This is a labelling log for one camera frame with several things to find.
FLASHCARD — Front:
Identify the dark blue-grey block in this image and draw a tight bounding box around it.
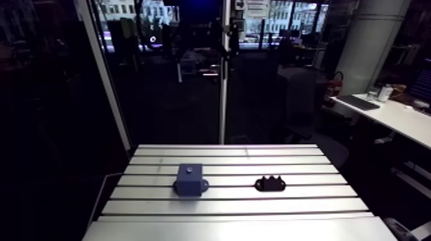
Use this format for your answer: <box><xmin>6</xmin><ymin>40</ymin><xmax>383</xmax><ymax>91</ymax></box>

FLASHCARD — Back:
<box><xmin>173</xmin><ymin>163</ymin><xmax>210</xmax><ymax>197</ymax></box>

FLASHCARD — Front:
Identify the black oval holder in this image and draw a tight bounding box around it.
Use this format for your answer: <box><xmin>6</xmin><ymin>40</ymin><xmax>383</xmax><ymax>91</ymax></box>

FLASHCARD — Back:
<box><xmin>254</xmin><ymin>174</ymin><xmax>287</xmax><ymax>192</ymax></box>

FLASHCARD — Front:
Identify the dark office chair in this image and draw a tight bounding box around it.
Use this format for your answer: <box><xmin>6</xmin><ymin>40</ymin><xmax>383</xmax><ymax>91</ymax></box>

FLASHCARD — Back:
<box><xmin>278</xmin><ymin>67</ymin><xmax>350</xmax><ymax>169</ymax></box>

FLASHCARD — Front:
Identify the black keyboard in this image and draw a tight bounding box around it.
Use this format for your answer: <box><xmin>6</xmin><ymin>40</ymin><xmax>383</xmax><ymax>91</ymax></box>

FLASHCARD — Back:
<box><xmin>337</xmin><ymin>94</ymin><xmax>382</xmax><ymax>112</ymax></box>

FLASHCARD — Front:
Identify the pale round pillar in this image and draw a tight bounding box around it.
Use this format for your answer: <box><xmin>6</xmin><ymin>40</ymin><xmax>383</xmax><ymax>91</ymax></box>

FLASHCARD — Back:
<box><xmin>335</xmin><ymin>0</ymin><xmax>412</xmax><ymax>97</ymax></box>

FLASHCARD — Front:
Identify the white cup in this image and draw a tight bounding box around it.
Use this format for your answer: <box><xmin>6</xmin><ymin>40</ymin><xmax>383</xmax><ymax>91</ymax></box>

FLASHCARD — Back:
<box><xmin>376</xmin><ymin>85</ymin><xmax>394</xmax><ymax>103</ymax></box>

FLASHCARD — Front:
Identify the white desk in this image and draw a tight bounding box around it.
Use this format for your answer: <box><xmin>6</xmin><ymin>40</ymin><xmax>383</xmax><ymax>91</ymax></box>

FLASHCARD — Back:
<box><xmin>331</xmin><ymin>93</ymin><xmax>431</xmax><ymax>151</ymax></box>

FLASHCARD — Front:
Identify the upright metal post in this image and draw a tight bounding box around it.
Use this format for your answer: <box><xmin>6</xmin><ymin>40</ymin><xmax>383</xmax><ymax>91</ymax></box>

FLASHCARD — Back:
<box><xmin>218</xmin><ymin>0</ymin><xmax>234</xmax><ymax>145</ymax></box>

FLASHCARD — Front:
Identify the slanted pale metal post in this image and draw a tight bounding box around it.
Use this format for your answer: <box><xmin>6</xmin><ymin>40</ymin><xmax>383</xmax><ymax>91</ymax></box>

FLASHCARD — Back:
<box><xmin>75</xmin><ymin>0</ymin><xmax>133</xmax><ymax>153</ymax></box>

